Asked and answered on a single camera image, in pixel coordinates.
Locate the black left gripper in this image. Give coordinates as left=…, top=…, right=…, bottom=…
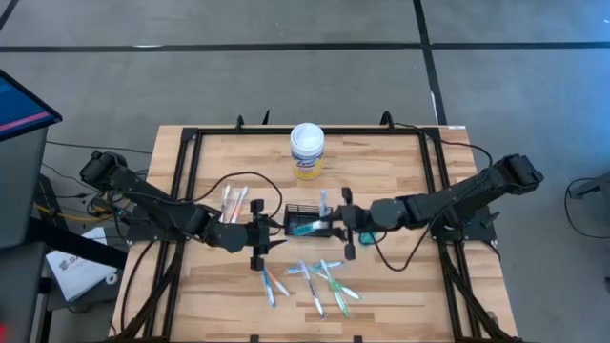
left=245, top=199, right=288, bottom=272

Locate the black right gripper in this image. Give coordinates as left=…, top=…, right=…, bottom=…
left=315, top=187, right=372, bottom=261

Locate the black wire caddy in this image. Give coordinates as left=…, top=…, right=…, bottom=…
left=283, top=203, right=334, bottom=239

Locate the blue toothbrush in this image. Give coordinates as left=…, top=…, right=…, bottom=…
left=286, top=260, right=344, bottom=276
left=260, top=267, right=277, bottom=309

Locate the white disinfecting wipes canister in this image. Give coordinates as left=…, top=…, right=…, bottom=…
left=289, top=122, right=327, bottom=181

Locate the white printed booklet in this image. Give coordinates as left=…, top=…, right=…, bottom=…
left=45, top=226, right=119, bottom=302

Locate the black furniture foot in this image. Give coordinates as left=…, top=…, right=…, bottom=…
left=567, top=171, right=610, bottom=201

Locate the large display screen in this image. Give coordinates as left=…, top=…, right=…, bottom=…
left=0, top=69, right=64, bottom=249

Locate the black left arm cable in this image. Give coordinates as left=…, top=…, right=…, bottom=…
left=190, top=170, right=285, bottom=225

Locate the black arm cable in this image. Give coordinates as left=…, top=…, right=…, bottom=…
left=190, top=170, right=285, bottom=225
left=369, top=209, right=439, bottom=272

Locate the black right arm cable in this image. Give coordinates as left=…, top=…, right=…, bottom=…
left=369, top=209, right=439, bottom=272

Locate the black aluminium table frame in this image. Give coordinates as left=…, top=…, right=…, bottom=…
left=109, top=113, right=523, bottom=343

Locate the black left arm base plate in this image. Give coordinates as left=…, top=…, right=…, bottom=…
left=124, top=204, right=194, bottom=244

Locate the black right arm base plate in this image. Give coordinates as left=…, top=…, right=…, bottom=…
left=431, top=202, right=498, bottom=243

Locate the black floor cable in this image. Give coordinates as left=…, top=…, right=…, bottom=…
left=45, top=140, right=153, bottom=156
left=564, top=176, right=610, bottom=240

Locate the yellow cable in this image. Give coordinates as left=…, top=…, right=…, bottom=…
left=32, top=202, right=130, bottom=224

